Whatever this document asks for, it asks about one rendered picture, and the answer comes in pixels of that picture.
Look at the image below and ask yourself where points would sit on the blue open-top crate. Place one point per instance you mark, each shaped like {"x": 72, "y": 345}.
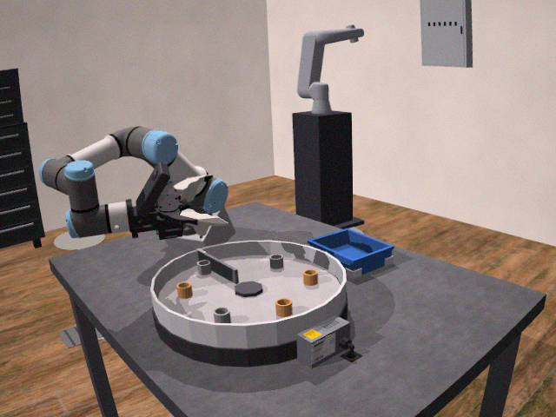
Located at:
{"x": 368, "y": 253}

